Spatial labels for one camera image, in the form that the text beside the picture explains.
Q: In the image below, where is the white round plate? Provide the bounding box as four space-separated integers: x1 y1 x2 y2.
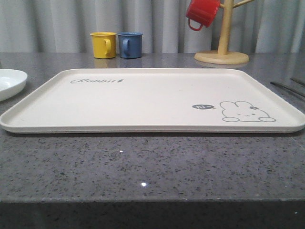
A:
0 69 28 101

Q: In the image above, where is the blue mug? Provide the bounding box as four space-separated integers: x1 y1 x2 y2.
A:
117 32 142 59

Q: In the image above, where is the cream rabbit serving tray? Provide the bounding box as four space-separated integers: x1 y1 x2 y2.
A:
0 68 305 133

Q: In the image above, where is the yellow mug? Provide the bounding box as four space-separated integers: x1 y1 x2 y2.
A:
90 32 116 59

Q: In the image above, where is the wooden mug tree stand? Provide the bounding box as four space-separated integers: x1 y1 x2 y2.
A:
194 0 253 64

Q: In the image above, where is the red mug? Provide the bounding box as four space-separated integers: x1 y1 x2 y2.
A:
186 0 221 31

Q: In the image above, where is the grey window curtain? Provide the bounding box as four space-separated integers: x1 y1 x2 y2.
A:
0 0 305 53

